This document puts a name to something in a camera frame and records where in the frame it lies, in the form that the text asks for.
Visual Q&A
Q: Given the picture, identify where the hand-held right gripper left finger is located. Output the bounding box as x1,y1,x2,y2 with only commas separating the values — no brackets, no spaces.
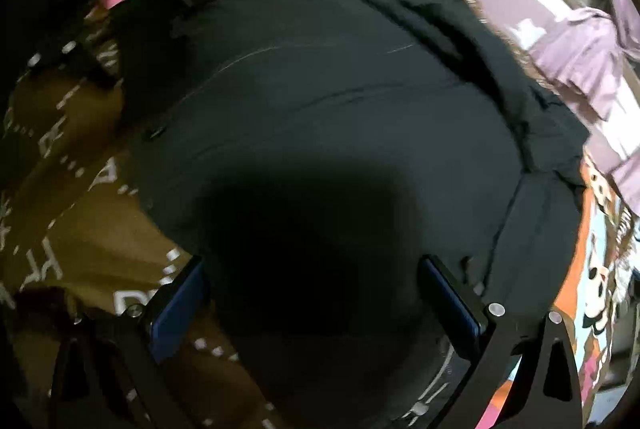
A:
50,256,211,429

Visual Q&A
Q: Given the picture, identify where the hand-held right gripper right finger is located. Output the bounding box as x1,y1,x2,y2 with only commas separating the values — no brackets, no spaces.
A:
420,254,583,429

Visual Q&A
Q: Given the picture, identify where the black jacket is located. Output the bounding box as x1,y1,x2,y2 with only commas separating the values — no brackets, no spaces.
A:
112,0,590,429

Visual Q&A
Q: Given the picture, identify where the printed cartoon blanket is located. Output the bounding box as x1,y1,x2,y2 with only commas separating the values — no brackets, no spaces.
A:
0,0,640,429

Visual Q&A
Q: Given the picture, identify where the pink curtain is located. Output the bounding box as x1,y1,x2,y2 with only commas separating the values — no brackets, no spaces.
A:
529,0,640,210

